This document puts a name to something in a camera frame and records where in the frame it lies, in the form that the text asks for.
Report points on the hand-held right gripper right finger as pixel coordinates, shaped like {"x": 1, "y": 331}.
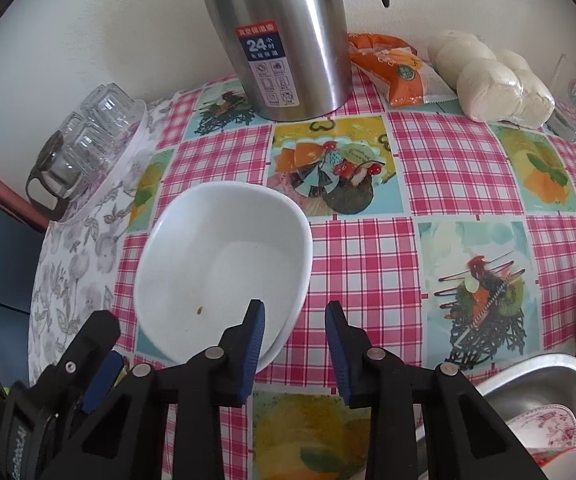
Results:
{"x": 338, "y": 345}

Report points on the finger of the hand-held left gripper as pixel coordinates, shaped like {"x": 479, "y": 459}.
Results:
{"x": 103, "y": 380}
{"x": 88, "y": 345}

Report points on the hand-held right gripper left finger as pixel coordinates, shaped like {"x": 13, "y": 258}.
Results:
{"x": 255, "y": 340}

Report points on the round white bowl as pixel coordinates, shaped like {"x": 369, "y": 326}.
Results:
{"x": 282, "y": 342}

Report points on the squarish white bowl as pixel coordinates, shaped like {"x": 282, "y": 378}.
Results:
{"x": 218, "y": 260}

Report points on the large stainless steel plate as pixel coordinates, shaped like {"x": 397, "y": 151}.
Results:
{"x": 533, "y": 375}

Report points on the pink floral white plate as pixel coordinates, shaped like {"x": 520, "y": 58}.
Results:
{"x": 548, "y": 425}

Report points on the red rimmed white bowl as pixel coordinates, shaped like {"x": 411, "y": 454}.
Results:
{"x": 563, "y": 462}

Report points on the grey floral white tablecloth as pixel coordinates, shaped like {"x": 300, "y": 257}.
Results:
{"x": 78, "y": 260}

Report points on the white round tray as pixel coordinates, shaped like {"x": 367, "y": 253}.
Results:
{"x": 128, "y": 160}

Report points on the clear glass cup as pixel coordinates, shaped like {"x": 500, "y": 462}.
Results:
{"x": 75, "y": 130}
{"x": 108, "y": 102}
{"x": 90, "y": 155}

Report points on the pink checkered fruit print tablecloth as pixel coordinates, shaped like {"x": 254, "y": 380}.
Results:
{"x": 448, "y": 160}

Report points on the orange snack packet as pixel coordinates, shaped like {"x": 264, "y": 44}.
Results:
{"x": 398, "y": 70}

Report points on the bag of white steamed buns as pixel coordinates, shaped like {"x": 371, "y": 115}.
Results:
{"x": 483, "y": 85}

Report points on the stainless steel thermos jug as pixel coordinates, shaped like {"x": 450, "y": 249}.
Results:
{"x": 288, "y": 20}

